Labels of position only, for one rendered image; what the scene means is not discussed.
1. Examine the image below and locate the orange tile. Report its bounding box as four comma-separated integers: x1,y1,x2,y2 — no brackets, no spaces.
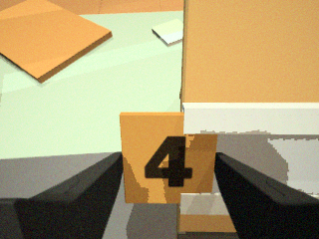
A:
120,112,217,203

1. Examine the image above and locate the orange flat board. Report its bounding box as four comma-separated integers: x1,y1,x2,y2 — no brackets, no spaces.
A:
175,0,319,239
0,0,113,84

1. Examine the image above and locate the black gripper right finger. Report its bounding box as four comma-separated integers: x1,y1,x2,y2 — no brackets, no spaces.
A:
214,152,319,239

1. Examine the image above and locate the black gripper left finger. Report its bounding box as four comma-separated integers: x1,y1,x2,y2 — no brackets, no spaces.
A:
0,151,124,239

